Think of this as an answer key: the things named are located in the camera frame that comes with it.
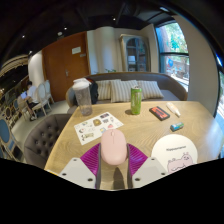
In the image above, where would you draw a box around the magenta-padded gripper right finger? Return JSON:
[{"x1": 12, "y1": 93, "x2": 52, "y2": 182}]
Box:
[{"x1": 126, "y1": 143, "x2": 169, "y2": 190}]

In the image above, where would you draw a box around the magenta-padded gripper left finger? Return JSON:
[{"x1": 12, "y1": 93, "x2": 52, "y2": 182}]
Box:
[{"x1": 59, "y1": 143, "x2": 103, "y2": 190}]

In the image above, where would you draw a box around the pink computer mouse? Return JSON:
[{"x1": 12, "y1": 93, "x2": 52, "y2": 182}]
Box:
[{"x1": 100, "y1": 128, "x2": 128, "y2": 166}]

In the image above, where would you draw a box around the round white cartoon mouse pad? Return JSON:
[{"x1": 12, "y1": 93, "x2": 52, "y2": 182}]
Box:
[{"x1": 151, "y1": 133, "x2": 199, "y2": 175}]

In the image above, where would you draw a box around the white sticker sheet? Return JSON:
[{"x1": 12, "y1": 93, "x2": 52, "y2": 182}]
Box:
[{"x1": 73, "y1": 111, "x2": 124, "y2": 146}]

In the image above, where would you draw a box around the grey tufted armchair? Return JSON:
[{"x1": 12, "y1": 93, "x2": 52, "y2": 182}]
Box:
[{"x1": 23, "y1": 113, "x2": 74, "y2": 169}]

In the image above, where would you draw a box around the small teal eraser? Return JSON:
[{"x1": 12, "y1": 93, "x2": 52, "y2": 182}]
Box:
[{"x1": 170, "y1": 121, "x2": 185, "y2": 132}]

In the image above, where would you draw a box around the black red flat case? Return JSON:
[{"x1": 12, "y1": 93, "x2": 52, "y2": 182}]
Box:
[{"x1": 148, "y1": 105, "x2": 171, "y2": 122}]

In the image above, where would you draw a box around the green drink can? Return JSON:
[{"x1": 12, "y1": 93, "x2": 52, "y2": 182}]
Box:
[{"x1": 130, "y1": 85, "x2": 143, "y2": 116}]

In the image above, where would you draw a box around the white squeeze tube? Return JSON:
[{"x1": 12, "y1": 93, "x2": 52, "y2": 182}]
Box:
[{"x1": 165, "y1": 101, "x2": 182, "y2": 118}]

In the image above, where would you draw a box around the clear shaker bottle white lid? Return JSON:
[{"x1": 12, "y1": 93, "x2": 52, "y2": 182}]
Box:
[{"x1": 72, "y1": 77, "x2": 93, "y2": 117}]

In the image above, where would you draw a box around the black backpack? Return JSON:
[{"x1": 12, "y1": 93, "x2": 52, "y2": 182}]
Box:
[{"x1": 87, "y1": 79, "x2": 100, "y2": 105}]

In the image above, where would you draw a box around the striped cushion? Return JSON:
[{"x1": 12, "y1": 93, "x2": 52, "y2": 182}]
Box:
[
  {"x1": 136, "y1": 79, "x2": 165, "y2": 100},
  {"x1": 95, "y1": 78, "x2": 123, "y2": 101},
  {"x1": 109, "y1": 79, "x2": 139, "y2": 103}
]

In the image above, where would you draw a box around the row of white chairs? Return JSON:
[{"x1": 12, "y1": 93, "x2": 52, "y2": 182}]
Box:
[{"x1": 31, "y1": 79, "x2": 55, "y2": 116}]

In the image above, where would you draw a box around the grey curved sofa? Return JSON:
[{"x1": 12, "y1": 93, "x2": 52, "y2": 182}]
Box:
[{"x1": 65, "y1": 71, "x2": 188, "y2": 108}]

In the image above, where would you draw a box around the person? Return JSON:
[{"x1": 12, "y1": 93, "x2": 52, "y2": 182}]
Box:
[{"x1": 20, "y1": 80, "x2": 40, "y2": 122}]

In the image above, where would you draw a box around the blue-backed chair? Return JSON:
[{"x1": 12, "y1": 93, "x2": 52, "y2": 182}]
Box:
[{"x1": 0, "y1": 118, "x2": 23, "y2": 162}]

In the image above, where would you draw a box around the dark-framed window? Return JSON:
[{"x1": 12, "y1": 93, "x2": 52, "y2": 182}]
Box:
[
  {"x1": 154, "y1": 21, "x2": 190, "y2": 93},
  {"x1": 214, "y1": 71, "x2": 224, "y2": 134}
]

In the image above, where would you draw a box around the brown wooden door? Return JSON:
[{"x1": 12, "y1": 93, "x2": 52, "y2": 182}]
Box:
[{"x1": 41, "y1": 31, "x2": 91, "y2": 103}]

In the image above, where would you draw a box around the arched glass-door cabinet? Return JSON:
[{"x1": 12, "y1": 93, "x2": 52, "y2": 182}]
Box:
[{"x1": 119, "y1": 33, "x2": 150, "y2": 73}]

